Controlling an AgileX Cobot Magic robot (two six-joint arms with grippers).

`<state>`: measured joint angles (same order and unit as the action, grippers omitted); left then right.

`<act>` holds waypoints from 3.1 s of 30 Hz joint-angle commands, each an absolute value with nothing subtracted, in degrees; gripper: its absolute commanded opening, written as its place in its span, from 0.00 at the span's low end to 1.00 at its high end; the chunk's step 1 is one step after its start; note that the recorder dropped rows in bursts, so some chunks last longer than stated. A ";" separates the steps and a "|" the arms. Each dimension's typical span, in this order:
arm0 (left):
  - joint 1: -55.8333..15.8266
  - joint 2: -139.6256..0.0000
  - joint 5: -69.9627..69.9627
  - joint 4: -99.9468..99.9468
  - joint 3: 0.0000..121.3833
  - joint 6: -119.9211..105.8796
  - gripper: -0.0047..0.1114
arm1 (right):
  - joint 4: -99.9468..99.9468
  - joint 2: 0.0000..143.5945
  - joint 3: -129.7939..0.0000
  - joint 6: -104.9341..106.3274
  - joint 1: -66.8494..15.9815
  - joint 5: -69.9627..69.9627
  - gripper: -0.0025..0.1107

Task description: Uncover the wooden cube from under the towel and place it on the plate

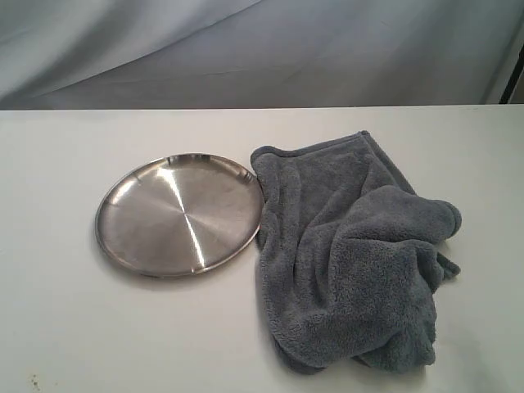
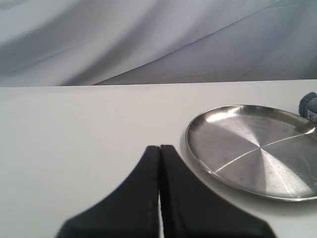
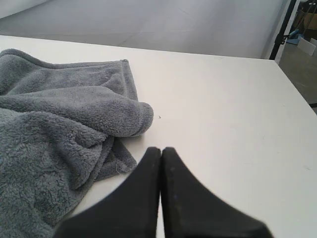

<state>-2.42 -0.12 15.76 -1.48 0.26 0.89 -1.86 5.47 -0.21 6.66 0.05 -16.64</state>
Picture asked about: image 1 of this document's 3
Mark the grey fleece cloth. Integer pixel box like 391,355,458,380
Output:
251,131,462,374

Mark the round stainless steel plate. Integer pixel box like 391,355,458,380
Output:
94,153,264,278

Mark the white backdrop curtain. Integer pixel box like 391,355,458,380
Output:
1,1,523,110

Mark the black stand pole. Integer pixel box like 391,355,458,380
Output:
499,47,524,105

